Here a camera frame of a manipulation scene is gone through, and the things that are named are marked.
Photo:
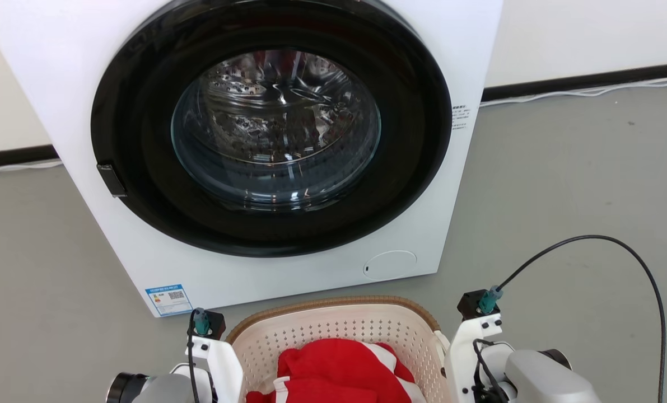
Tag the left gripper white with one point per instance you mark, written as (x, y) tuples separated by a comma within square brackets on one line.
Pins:
[(225, 369)]

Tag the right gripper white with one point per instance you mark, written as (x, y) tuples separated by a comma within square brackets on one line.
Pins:
[(467, 341)]

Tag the cream perforated laundry basket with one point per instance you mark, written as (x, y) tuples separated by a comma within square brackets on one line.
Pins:
[(333, 336)]

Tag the left grey white robot arm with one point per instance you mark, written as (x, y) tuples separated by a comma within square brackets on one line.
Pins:
[(159, 389)]

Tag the right grey white robot arm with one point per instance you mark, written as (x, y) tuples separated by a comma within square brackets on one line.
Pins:
[(546, 380)]

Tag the blue energy label sticker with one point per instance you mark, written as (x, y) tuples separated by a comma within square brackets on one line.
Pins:
[(168, 300)]

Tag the round white filter cover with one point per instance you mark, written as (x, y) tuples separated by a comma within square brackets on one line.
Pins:
[(390, 265)]

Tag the red and white garment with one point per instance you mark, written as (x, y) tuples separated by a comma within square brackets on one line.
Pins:
[(339, 369)]

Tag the white front-load washing machine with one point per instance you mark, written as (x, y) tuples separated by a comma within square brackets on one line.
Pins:
[(143, 249)]

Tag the small text warning sticker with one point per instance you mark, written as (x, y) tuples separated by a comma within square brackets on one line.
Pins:
[(461, 116)]

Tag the black round washer door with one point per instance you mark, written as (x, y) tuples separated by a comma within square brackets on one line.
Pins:
[(137, 112)]

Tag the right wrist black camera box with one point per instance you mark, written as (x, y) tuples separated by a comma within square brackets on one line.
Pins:
[(469, 305)]

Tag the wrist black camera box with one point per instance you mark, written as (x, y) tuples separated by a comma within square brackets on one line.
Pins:
[(215, 323), (469, 305)]

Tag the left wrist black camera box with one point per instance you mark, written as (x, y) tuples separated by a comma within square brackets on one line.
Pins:
[(215, 323)]

